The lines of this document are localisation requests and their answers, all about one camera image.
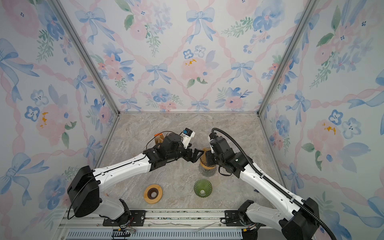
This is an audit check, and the wooden ring dripper base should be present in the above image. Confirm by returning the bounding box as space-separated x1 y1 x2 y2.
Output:
200 160 217 171

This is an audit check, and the orange coffee filter holder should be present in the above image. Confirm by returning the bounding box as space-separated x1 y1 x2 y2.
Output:
154 133 165 144

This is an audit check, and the grey glass carafe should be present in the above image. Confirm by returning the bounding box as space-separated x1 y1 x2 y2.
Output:
199 167 217 177

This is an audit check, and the green glass dripper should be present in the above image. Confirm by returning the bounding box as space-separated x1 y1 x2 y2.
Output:
194 179 213 198

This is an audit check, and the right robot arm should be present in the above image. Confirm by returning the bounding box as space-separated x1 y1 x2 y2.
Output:
209 134 320 240

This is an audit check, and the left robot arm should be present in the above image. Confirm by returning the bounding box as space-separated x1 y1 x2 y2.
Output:
67 133 204 226

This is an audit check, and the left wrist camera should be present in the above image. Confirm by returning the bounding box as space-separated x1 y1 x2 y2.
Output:
181 128 195 149

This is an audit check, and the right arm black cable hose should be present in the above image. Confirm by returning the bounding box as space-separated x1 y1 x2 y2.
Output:
211 127 337 240

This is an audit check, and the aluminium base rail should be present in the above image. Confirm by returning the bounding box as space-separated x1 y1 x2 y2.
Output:
53 209 285 240

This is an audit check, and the right aluminium corner post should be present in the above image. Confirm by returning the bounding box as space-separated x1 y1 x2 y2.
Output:
257 0 318 117

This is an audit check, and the aluminium corner post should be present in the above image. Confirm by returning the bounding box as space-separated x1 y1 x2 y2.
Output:
48 1 120 116
257 0 318 117

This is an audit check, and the left aluminium corner post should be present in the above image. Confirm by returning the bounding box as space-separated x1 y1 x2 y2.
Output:
48 1 120 116

